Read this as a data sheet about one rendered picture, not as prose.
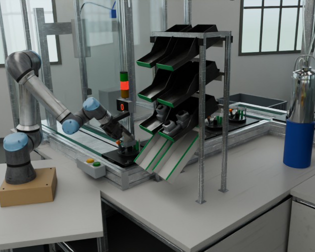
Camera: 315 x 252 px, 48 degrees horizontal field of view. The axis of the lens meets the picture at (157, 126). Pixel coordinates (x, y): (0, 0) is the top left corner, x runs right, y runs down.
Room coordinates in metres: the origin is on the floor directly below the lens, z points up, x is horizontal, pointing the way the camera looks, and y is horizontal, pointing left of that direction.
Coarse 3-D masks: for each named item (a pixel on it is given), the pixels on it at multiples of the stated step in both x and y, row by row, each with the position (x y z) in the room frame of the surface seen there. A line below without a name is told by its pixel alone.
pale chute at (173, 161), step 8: (184, 136) 1.68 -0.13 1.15; (192, 136) 1.64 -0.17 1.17; (176, 144) 1.66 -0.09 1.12; (184, 144) 1.64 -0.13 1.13; (192, 144) 1.55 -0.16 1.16; (168, 152) 1.63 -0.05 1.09; (176, 152) 1.63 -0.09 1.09; (184, 152) 1.53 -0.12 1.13; (192, 152) 1.55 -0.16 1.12; (160, 160) 1.61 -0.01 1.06; (168, 160) 1.62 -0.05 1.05; (176, 160) 1.59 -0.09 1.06; (184, 160) 1.53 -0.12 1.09; (152, 168) 1.59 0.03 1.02; (160, 168) 1.61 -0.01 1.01; (168, 168) 1.58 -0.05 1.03; (176, 168) 1.51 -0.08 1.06; (168, 176) 1.48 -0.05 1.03; (176, 176) 1.51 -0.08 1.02
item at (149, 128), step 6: (168, 108) 1.81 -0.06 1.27; (174, 108) 1.68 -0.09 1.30; (156, 114) 1.78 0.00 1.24; (168, 114) 1.66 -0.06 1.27; (144, 120) 1.74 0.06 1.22; (150, 120) 1.76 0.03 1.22; (156, 120) 1.73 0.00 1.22; (144, 126) 1.72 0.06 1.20; (150, 126) 1.70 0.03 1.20; (156, 126) 1.68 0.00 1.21; (162, 126) 1.65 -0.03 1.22; (150, 132) 1.63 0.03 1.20
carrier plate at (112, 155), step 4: (140, 148) 2.01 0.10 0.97; (108, 152) 1.96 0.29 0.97; (112, 152) 1.96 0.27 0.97; (116, 152) 1.95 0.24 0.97; (104, 156) 1.92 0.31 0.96; (108, 156) 1.90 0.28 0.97; (112, 156) 1.89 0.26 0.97; (116, 156) 1.89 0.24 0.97; (116, 160) 1.83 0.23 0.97; (120, 160) 1.83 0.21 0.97; (124, 160) 1.83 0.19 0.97; (132, 160) 1.83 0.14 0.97; (120, 164) 1.79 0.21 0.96; (124, 164) 1.77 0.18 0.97; (128, 164) 1.78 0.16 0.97; (132, 164) 1.79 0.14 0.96
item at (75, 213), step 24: (0, 168) 2.02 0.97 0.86; (72, 192) 1.68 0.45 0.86; (96, 192) 1.67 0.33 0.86; (0, 216) 1.46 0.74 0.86; (24, 216) 1.46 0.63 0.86; (48, 216) 1.45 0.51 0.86; (72, 216) 1.44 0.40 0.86; (96, 216) 1.44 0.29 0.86; (0, 240) 1.27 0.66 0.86; (24, 240) 1.27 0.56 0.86; (48, 240) 1.28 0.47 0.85
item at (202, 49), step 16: (160, 32) 1.75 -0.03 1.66; (176, 32) 1.66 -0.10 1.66; (192, 32) 1.59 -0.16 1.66; (224, 64) 1.66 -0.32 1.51; (224, 80) 1.66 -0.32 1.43; (224, 96) 1.66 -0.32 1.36; (224, 112) 1.66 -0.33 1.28; (224, 128) 1.65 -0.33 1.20; (224, 144) 1.65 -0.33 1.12; (224, 160) 1.65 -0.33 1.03; (224, 176) 1.65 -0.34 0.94
